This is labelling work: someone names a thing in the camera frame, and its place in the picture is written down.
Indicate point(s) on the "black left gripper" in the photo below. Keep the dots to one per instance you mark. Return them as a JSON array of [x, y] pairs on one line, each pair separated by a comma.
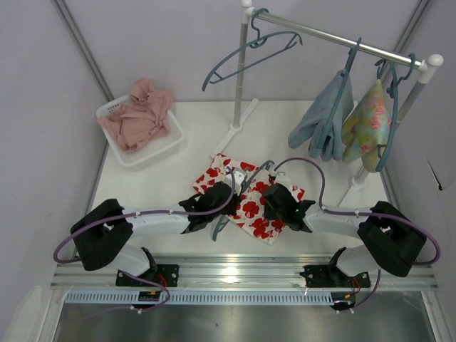
[[228, 194]]

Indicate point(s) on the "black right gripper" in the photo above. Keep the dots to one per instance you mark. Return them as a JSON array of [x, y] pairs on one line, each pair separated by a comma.
[[270, 196]]

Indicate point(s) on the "red poppy print skirt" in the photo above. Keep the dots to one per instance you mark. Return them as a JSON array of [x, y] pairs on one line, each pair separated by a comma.
[[251, 211]]

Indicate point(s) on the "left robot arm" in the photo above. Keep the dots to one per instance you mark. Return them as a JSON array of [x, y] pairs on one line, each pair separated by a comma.
[[102, 235]]

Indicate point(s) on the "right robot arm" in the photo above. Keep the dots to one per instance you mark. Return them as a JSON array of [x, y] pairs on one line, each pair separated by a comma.
[[388, 243]]

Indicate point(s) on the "teal hanger with blue garment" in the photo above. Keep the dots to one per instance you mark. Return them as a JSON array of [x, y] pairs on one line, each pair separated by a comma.
[[345, 76]]

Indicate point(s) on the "teal hanger with floral garment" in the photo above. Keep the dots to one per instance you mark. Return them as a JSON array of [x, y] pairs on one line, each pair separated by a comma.
[[388, 121]]

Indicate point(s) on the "white plastic laundry basket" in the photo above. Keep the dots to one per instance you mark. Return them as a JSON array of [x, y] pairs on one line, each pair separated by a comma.
[[154, 151]]

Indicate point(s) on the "light blue fleece garment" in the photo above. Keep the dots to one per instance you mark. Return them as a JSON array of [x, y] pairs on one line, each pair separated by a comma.
[[322, 122]]

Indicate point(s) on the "pink crumpled garment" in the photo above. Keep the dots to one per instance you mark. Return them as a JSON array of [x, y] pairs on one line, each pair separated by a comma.
[[144, 118]]

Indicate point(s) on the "pastel floral garment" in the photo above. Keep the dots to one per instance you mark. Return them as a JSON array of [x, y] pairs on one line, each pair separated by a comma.
[[359, 131]]

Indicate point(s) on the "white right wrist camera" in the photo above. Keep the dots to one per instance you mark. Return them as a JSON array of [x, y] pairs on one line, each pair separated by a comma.
[[279, 178]]

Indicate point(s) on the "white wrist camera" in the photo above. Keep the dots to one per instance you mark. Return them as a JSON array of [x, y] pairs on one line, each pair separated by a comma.
[[235, 178], [279, 178]]

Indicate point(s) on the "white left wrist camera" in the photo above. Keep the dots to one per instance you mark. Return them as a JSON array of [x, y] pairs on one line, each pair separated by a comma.
[[235, 178]]

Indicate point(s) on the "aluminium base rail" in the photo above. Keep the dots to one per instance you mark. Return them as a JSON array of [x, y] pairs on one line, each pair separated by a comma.
[[232, 272]]

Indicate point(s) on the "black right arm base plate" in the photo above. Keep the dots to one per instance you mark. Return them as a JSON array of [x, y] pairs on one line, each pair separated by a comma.
[[325, 276]]

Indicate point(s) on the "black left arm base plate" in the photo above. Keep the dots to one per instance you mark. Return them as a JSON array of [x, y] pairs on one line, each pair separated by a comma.
[[166, 275]]

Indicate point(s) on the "white slotted cable duct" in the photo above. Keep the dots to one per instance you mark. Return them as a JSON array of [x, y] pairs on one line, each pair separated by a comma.
[[136, 297]]

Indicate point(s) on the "grey corner frame post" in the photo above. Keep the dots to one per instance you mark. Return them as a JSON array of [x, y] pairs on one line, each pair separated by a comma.
[[83, 48]]

